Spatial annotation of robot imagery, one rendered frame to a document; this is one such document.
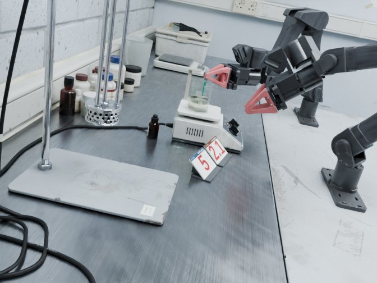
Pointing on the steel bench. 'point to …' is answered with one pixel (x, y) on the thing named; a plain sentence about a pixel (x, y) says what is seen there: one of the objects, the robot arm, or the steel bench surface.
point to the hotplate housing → (203, 132)
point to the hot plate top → (214, 114)
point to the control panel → (229, 130)
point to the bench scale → (178, 64)
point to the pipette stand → (189, 81)
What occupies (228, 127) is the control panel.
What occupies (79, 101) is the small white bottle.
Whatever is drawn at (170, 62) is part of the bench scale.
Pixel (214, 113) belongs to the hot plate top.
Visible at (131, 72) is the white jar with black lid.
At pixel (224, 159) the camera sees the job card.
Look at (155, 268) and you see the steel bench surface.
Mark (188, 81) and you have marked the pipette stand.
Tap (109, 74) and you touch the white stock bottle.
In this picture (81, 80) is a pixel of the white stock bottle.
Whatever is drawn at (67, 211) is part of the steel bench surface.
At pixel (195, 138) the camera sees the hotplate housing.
